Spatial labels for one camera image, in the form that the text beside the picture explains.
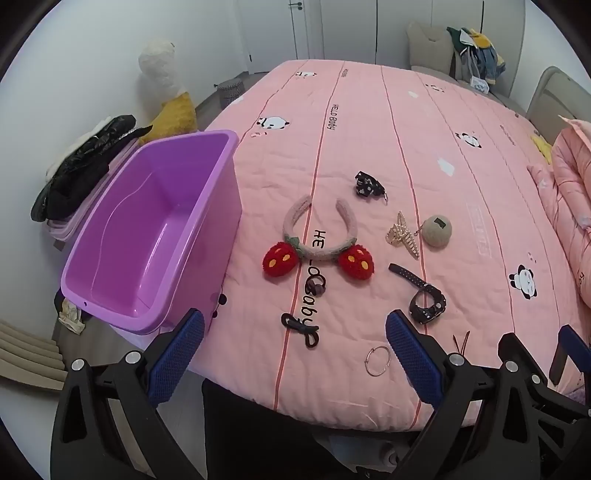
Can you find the yellowish crumpled cloth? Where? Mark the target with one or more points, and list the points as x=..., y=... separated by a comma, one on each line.
x=71, y=318

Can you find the yellow plush item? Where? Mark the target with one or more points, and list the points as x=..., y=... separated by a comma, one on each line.
x=542, y=145

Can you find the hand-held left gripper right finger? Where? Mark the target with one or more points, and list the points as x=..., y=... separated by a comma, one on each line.
x=413, y=355

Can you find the pink panda bedspread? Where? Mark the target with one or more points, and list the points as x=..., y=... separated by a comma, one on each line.
x=415, y=138

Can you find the purple plastic bin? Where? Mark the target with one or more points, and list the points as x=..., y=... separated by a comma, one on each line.
x=152, y=221

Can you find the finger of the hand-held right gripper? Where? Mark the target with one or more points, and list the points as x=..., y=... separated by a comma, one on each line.
x=570, y=346
x=517, y=348

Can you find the black puffer jacket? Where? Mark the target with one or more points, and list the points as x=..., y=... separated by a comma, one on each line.
x=78, y=170

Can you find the thin dark red elastic band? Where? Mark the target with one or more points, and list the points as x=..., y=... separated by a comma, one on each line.
x=463, y=344

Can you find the pink quilt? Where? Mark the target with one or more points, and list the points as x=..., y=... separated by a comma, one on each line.
x=572, y=184

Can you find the white door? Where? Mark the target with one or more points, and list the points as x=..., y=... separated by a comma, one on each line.
x=300, y=27

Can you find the white and yellow alpaca toy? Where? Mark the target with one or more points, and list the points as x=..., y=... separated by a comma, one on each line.
x=159, y=64

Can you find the thin silver bangle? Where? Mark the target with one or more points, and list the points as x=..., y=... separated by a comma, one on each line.
x=366, y=362

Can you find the beige curtain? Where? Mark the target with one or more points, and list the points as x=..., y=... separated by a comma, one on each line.
x=27, y=355

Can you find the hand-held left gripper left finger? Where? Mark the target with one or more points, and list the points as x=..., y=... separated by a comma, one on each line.
x=178, y=355

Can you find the black dotted bow hair clip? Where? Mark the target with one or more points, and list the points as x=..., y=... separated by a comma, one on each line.
x=367, y=182

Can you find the pile of clothes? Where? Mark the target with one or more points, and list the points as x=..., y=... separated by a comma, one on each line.
x=480, y=55

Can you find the person's dark trousers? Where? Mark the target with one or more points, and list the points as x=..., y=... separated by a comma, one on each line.
x=258, y=438

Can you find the metal hair claw clip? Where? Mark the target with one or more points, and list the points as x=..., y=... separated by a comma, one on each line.
x=401, y=230

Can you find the grey woven basket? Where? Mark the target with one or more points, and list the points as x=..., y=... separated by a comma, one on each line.
x=231, y=92

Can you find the small white box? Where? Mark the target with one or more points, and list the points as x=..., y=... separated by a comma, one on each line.
x=479, y=84

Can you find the beige cushion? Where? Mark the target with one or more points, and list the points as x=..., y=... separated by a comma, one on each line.
x=429, y=46

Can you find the lavender storage box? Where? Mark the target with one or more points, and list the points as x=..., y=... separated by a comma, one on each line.
x=69, y=226

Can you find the pink plush strawberry headband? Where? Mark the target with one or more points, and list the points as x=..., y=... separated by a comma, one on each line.
x=278, y=261

